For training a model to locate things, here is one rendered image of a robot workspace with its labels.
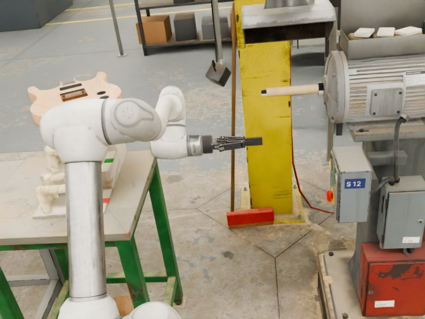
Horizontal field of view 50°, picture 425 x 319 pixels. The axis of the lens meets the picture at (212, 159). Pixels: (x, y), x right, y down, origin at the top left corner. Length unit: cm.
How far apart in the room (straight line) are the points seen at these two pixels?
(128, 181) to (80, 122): 63
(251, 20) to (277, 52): 100
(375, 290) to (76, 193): 123
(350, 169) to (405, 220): 42
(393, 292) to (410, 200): 43
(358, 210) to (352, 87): 40
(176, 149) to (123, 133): 56
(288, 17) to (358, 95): 35
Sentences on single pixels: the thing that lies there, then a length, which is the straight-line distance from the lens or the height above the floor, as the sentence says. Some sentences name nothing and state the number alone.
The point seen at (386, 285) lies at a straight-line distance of 198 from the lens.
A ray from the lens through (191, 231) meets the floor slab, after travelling 303.
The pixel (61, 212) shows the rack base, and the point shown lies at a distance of 178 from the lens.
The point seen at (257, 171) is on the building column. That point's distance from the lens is 286.
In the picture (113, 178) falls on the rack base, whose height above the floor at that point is 96.
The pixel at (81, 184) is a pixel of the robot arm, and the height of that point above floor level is 125.
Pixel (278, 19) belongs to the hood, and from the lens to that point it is 157.
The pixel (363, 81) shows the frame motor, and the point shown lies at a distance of 159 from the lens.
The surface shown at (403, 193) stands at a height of 92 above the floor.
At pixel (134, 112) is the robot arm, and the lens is 123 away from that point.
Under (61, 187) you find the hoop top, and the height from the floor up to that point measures 105.
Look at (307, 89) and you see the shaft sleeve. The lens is 167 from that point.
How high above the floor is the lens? 190
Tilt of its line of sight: 30 degrees down
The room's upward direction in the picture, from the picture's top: 7 degrees counter-clockwise
